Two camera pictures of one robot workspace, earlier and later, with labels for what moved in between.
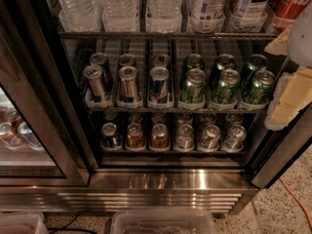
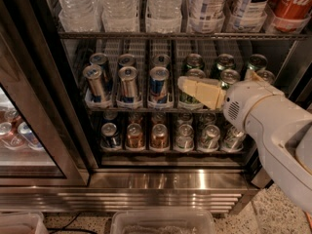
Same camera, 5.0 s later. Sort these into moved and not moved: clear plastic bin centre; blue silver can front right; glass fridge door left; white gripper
Moved: white gripper
Not moved: glass fridge door left; blue silver can front right; clear plastic bin centre
